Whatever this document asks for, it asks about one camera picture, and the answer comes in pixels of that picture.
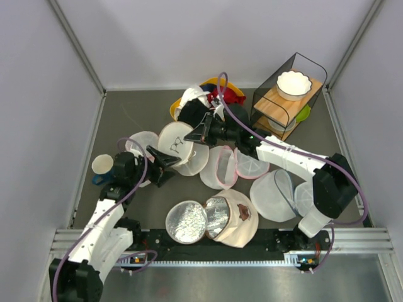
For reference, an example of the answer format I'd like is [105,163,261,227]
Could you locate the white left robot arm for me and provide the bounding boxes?
[48,146,181,301]

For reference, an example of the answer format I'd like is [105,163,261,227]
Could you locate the black bra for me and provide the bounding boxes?
[178,99,210,128]

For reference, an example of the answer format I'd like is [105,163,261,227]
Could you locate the green plastic bowl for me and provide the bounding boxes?
[295,104,311,123]

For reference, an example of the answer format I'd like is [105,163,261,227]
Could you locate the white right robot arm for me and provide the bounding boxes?
[178,104,362,249]

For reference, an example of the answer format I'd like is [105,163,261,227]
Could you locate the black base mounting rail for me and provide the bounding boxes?
[141,229,331,261]

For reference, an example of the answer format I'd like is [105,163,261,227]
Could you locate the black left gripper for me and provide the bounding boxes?
[129,145,180,186]

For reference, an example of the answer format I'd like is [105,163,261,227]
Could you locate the beige mesh bag with glasses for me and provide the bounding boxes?
[157,121,209,176]

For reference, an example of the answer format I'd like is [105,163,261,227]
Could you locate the pink trimmed bag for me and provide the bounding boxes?
[125,131,158,177]
[199,145,270,190]

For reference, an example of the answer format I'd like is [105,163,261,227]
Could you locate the pink trimmed bag left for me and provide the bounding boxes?
[125,131,158,177]

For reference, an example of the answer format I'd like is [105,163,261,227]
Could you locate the pink trimmed bag centre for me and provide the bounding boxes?
[199,145,270,190]

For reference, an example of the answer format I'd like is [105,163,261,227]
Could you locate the white scalloped bowl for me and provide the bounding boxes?
[276,70,313,101]

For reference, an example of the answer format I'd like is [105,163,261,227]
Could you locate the yellow plastic basket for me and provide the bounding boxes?
[169,77,246,121]

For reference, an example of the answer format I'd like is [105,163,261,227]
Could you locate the red bra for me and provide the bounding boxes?
[207,88,246,105]

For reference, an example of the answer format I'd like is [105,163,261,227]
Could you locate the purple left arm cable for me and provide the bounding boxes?
[52,137,158,302]

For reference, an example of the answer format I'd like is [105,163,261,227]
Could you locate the white bra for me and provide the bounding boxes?
[170,85,211,120]

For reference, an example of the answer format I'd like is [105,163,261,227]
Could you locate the black wire shelf rack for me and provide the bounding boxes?
[250,52,327,140]

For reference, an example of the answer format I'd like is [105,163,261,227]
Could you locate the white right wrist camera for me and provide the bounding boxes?
[211,97,225,121]

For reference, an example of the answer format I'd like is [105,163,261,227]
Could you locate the beige foil lined bear bag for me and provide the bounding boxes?
[165,189,259,249]

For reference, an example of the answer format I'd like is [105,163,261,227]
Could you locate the grey trimmed white mesh bag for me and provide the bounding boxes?
[249,169,314,223]

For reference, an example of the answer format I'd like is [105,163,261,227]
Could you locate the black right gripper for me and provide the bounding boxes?
[184,113,239,147]

